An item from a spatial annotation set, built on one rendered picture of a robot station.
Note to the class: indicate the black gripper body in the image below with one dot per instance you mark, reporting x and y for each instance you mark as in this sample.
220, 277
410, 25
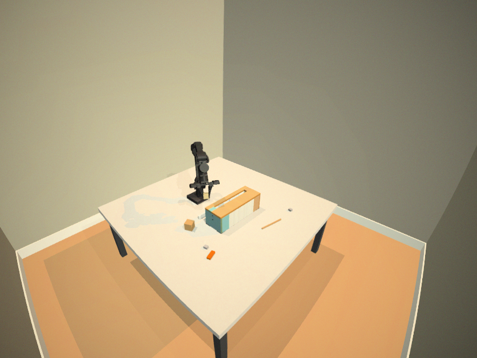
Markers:
204, 179

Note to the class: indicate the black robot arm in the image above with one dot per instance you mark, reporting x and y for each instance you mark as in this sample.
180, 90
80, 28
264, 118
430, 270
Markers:
201, 160

